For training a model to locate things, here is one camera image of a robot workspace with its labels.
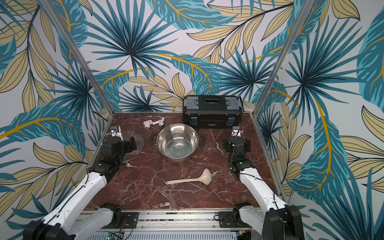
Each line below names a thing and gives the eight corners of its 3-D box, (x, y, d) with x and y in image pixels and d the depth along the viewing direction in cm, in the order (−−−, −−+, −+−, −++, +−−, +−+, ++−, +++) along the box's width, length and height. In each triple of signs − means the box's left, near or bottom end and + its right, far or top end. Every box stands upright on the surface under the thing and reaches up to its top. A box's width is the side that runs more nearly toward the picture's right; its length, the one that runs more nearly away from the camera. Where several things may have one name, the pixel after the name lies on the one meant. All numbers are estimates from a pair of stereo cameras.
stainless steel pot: (173, 174, 91) (170, 163, 80) (154, 147, 103) (149, 134, 91) (204, 152, 101) (206, 140, 90) (183, 129, 112) (182, 116, 101)
